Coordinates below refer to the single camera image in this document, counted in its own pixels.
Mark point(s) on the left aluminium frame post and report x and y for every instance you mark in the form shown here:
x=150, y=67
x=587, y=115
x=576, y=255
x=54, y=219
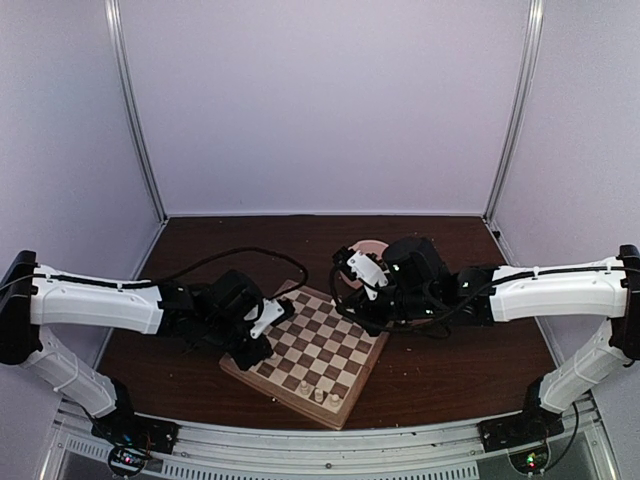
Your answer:
x=116, y=32

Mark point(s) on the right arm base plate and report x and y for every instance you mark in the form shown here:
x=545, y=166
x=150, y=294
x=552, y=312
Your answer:
x=518, y=430

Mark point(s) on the white bishop piece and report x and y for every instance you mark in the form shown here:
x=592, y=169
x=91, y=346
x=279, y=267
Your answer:
x=304, y=387

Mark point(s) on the front aluminium rail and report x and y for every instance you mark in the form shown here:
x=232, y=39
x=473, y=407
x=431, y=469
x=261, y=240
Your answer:
x=441, y=451

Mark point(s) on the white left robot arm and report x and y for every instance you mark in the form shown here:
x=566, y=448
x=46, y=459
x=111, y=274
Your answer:
x=230, y=313

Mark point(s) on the wooden chess board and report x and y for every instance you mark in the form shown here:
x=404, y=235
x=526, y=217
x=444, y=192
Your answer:
x=318, y=346

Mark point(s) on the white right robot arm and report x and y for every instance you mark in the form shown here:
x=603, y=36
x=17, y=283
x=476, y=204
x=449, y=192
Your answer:
x=486, y=295

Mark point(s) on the right aluminium frame post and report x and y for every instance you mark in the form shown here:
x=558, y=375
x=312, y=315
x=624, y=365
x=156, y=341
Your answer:
x=524, y=82

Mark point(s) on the white rook piece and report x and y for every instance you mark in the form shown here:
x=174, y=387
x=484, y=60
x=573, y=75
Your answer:
x=334, y=399

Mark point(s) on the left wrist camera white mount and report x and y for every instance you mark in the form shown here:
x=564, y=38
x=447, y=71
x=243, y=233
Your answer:
x=269, y=312

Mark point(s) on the pink double bowl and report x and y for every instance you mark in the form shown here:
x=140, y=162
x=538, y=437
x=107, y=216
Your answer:
x=365, y=250

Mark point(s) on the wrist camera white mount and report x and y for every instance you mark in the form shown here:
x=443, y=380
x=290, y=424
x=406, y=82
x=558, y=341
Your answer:
x=359, y=267
x=269, y=312

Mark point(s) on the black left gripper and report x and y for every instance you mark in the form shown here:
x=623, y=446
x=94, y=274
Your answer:
x=262, y=350

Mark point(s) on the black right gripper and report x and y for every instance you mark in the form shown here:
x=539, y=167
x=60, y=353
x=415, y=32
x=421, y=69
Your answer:
x=358, y=302

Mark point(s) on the aluminium frame post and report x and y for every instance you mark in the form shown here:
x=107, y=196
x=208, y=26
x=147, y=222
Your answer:
x=116, y=32
x=524, y=82

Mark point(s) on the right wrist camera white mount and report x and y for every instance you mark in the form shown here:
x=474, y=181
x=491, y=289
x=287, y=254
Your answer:
x=359, y=267

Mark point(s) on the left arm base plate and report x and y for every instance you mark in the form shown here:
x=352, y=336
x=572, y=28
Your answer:
x=139, y=433

